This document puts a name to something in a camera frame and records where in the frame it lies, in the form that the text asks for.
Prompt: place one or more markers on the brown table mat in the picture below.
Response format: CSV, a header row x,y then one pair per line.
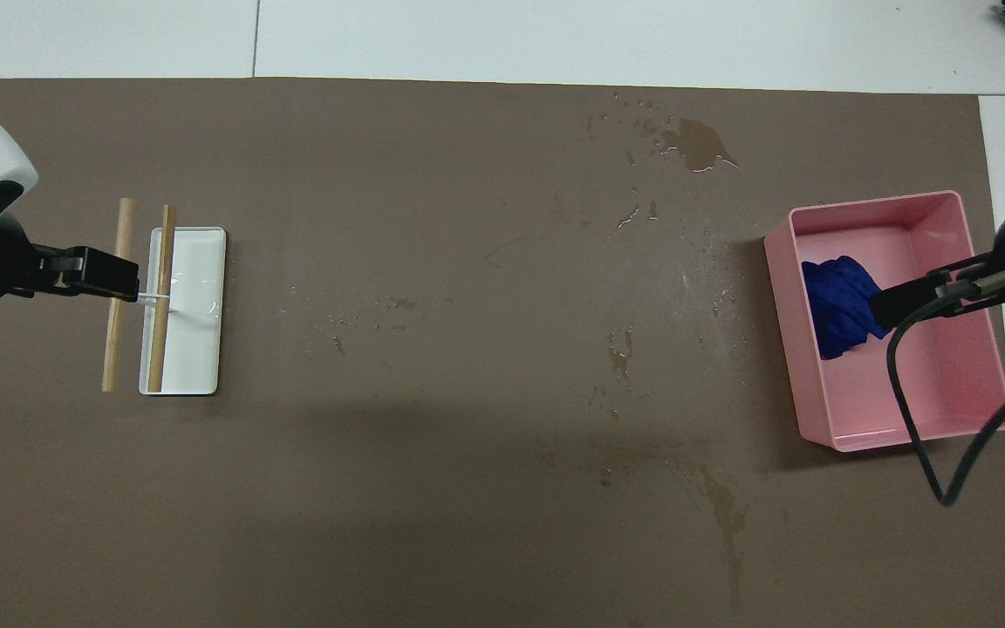
x,y
424,436

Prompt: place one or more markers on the white towel rack tray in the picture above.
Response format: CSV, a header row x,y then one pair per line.
x,y
197,331

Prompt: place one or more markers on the blue towel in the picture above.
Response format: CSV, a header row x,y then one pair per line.
x,y
838,305

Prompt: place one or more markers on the water puddle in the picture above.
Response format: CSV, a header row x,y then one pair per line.
x,y
694,139

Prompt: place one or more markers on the pink plastic bin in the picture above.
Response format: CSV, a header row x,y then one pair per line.
x,y
939,384

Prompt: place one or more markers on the wooden rack rod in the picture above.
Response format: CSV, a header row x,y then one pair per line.
x,y
112,349
160,349

